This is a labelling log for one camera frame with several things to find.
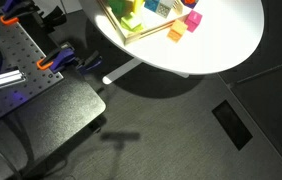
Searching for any orange block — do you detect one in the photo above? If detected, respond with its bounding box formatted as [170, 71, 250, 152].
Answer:
[166, 19, 189, 43]

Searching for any blue block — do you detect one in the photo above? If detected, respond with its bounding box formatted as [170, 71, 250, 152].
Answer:
[143, 0, 161, 13]

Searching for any perforated metal breadboard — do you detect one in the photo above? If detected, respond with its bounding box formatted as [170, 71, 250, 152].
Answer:
[0, 8, 65, 130]

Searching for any aluminium profile rail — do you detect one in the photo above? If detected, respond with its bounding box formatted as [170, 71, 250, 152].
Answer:
[0, 68, 27, 91]

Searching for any pink block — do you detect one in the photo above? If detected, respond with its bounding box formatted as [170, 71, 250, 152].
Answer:
[184, 9, 204, 33]

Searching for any purple clamp orange tip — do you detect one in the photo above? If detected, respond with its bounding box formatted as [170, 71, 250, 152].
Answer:
[35, 41, 104, 75]
[0, 0, 68, 30]

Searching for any wooden tray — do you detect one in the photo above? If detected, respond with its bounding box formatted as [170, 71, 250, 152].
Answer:
[95, 0, 194, 46]

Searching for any light green block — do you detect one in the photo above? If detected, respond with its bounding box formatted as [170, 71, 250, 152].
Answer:
[120, 12, 145, 33]

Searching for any white studded block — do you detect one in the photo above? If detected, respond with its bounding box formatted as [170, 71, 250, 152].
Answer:
[155, 0, 176, 18]

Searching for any white table base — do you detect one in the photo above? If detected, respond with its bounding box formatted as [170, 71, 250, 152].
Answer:
[102, 57, 191, 85]

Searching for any black floor hatch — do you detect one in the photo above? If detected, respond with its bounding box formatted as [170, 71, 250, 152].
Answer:
[211, 99, 254, 152]

